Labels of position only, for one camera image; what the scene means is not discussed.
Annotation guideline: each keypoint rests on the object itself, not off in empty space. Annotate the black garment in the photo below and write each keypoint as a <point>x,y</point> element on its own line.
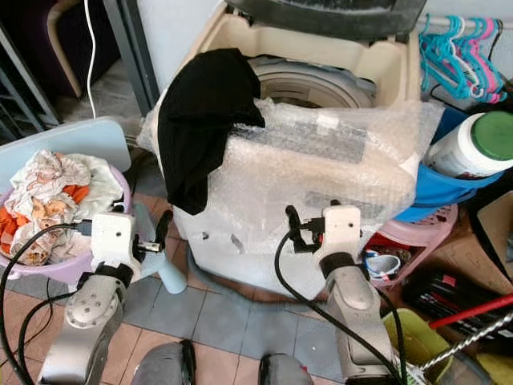
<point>200,120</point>

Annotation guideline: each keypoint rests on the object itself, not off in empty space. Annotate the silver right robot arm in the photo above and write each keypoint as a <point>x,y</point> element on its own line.
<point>357,309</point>

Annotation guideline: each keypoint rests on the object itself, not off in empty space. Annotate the beige white washing machine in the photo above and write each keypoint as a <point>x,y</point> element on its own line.
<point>393,72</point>

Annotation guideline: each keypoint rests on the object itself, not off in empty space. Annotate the dark washing machine lid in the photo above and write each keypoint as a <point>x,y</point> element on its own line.
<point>329,16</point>

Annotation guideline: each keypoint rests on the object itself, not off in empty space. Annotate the clear bubble wrap sheet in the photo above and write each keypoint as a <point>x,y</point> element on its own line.
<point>329,168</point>

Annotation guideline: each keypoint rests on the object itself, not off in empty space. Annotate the white blue cup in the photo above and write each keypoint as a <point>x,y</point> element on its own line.
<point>383,265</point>

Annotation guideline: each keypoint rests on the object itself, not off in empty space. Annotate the purple plastic basin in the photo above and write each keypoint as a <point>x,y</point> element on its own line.
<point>60,273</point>

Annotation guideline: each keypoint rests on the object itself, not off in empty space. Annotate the white tape patch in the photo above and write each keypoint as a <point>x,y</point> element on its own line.
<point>327,120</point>

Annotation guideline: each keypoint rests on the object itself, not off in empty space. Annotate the white patterned cloth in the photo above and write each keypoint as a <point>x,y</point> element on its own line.
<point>60,180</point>

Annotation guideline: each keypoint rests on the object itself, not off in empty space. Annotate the grey left robot leg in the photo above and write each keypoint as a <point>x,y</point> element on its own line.
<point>162,365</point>

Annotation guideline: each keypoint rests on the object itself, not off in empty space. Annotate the grey robot leg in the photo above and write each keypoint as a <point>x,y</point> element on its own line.
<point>162,365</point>
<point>292,370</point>

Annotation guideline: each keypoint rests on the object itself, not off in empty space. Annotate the pink plastic basket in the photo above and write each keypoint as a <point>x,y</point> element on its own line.
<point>433,228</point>

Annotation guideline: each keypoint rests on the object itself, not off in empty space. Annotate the orange cloth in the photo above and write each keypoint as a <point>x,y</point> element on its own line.
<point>16,224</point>

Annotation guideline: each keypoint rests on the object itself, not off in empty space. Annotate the grey right robot leg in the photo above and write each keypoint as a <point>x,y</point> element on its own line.
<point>292,370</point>

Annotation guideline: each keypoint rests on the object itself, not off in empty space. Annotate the blue plastic basin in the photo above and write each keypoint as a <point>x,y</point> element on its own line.
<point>441,196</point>

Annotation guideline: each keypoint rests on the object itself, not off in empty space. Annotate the light blue plastic stool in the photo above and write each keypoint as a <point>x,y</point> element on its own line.
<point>48,148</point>

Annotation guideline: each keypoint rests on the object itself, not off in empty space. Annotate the black box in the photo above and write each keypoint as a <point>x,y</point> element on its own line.
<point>449,293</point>

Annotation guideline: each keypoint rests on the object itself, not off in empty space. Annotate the yellow green plastic container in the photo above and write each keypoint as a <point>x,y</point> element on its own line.
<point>417,345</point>

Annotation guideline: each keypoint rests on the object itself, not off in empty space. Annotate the white jar green lid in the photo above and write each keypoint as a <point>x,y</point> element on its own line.
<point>461,152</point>

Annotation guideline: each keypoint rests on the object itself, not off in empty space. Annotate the red stick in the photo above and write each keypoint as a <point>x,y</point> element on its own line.
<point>473,313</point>

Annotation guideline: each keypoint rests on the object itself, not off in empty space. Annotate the brown cardboard box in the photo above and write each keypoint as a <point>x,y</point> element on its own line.
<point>493,237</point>

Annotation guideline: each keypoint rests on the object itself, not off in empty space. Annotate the ribbed metal pole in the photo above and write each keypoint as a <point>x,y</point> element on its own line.
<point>461,346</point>

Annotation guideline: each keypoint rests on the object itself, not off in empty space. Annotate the turquoise plastic hanger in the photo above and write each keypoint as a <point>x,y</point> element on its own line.
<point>471,68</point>
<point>437,60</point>

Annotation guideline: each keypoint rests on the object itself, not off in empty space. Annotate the pink plastic hanger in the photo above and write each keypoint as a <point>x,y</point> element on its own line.
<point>493,48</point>

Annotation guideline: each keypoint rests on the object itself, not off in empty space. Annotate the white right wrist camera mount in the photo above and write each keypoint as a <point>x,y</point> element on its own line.
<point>343,229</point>

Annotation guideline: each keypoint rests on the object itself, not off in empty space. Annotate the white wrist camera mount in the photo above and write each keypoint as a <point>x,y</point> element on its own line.
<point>112,241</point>
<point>343,229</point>

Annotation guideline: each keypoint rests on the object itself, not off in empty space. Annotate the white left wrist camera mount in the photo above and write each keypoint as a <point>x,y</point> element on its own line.
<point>112,241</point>

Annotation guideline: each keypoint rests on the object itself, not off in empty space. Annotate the dark grey door post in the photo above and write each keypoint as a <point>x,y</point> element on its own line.
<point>128,64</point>

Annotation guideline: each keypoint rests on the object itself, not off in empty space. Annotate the dark purple chair beige frame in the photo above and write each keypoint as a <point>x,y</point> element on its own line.
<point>40,40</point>

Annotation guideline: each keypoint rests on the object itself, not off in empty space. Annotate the silver clothes rail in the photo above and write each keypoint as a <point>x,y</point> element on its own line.
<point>509,21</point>

